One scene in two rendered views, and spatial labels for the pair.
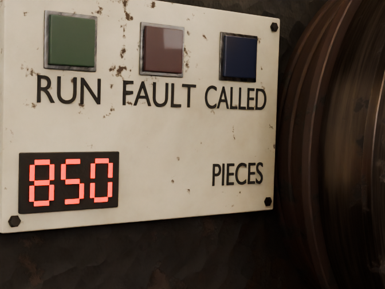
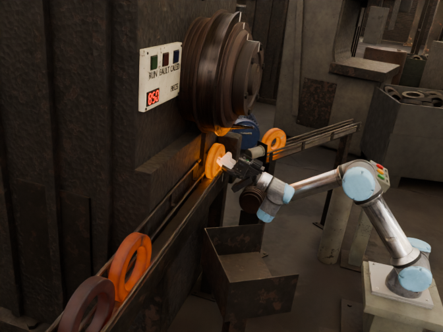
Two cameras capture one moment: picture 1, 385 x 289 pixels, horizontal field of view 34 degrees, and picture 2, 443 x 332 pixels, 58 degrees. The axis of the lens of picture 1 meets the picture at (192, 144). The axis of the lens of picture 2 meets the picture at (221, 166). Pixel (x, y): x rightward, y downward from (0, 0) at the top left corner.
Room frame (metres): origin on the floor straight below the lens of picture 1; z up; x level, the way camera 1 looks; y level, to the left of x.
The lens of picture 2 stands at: (-0.60, 0.68, 1.42)
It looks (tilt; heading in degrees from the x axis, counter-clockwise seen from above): 24 degrees down; 320
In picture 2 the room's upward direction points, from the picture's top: 7 degrees clockwise
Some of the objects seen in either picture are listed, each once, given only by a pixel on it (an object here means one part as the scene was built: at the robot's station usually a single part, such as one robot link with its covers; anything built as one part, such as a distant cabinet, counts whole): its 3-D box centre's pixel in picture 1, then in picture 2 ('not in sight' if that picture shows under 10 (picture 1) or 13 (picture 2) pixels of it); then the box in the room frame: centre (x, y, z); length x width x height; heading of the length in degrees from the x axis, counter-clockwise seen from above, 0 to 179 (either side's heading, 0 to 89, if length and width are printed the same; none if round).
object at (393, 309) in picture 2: not in sight; (400, 294); (-0.04, -0.89, 0.28); 0.32 x 0.32 x 0.04; 37
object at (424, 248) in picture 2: not in sight; (413, 255); (-0.03, -0.89, 0.48); 0.13 x 0.12 x 0.14; 121
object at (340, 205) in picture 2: not in sight; (335, 221); (0.53, -1.16, 0.26); 0.12 x 0.12 x 0.52
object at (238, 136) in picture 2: not in sight; (227, 157); (0.77, -0.49, 0.68); 0.11 x 0.08 x 0.24; 35
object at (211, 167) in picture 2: not in sight; (215, 161); (0.65, -0.32, 0.74); 0.16 x 0.03 x 0.16; 122
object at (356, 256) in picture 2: not in sight; (366, 218); (0.42, -1.29, 0.31); 0.24 x 0.16 x 0.62; 125
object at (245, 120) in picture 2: not in sight; (242, 128); (2.26, -1.91, 0.17); 0.57 x 0.31 x 0.34; 145
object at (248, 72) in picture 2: not in sight; (249, 79); (0.55, -0.36, 1.11); 0.28 x 0.06 x 0.28; 125
